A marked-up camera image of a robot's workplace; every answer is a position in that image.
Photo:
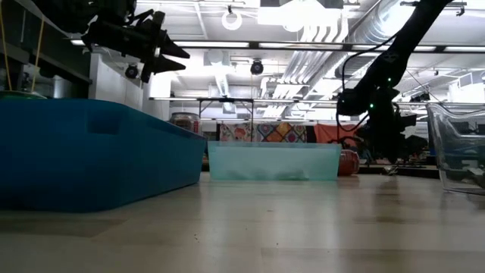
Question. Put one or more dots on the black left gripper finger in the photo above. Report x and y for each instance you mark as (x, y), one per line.
(170, 48)
(166, 65)

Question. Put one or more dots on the clear plastic basket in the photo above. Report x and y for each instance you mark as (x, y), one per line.
(454, 151)

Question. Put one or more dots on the light green translucent basket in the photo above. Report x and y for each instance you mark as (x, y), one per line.
(273, 161)

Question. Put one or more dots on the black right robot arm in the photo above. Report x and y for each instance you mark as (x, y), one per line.
(394, 60)

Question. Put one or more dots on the black round spotlight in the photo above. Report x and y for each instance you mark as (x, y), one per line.
(131, 71)
(257, 67)

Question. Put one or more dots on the brown wrapped chocolate bar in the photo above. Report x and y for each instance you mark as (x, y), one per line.
(392, 170)

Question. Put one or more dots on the orange cloth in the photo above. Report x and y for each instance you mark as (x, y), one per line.
(326, 133)

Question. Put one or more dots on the black beam with light strips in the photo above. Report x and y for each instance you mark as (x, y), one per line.
(254, 45)

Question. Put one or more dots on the colourful patterned quilt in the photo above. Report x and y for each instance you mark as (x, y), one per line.
(280, 132)

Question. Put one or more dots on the teal blue plastic basket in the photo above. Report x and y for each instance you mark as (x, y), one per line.
(94, 159)

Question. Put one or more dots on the silver ventilation duct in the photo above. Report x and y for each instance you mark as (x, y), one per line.
(352, 66)

